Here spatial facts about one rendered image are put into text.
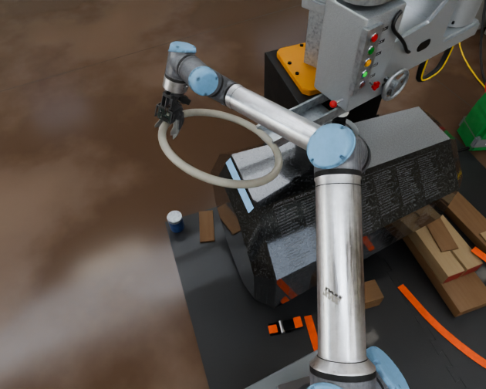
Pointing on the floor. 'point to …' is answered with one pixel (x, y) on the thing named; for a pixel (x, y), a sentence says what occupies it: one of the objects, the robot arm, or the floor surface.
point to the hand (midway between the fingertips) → (168, 132)
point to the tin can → (175, 221)
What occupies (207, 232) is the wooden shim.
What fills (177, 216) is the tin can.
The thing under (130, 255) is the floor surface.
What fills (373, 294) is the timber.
